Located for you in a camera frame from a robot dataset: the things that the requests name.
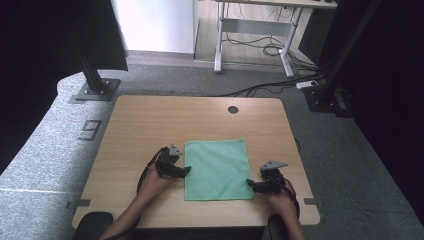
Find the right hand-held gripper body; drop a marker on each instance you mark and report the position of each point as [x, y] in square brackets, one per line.
[273, 178]

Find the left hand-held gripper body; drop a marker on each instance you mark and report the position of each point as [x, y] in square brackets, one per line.
[165, 161]

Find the white power strip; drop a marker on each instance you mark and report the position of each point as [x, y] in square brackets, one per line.
[307, 84]

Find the green microfibre cloth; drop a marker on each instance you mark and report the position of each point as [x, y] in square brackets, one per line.
[216, 170]

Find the black box under desk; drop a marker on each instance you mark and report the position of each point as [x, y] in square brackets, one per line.
[315, 33]

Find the white metal desk frame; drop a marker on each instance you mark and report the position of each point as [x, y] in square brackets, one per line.
[256, 27]

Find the white cabinet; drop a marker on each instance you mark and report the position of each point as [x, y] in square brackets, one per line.
[153, 26]

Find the black metal stand with plate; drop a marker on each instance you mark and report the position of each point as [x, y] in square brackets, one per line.
[95, 85]

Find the person's left hand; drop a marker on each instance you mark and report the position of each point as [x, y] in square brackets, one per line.
[153, 186]

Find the person's right hand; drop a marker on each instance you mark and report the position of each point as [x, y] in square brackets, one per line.
[283, 205]

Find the black curtain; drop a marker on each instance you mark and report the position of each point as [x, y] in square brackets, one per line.
[393, 83]
[40, 50]

